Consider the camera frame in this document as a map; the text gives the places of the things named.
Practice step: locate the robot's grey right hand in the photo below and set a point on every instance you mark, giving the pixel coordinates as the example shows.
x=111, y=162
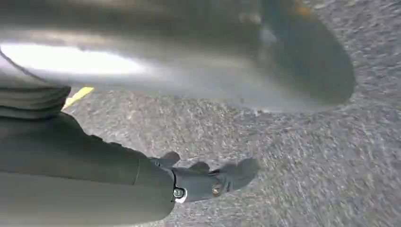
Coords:
x=78, y=175

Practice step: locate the yellow tape rectangle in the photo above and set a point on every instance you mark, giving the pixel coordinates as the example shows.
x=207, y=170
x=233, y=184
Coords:
x=78, y=95

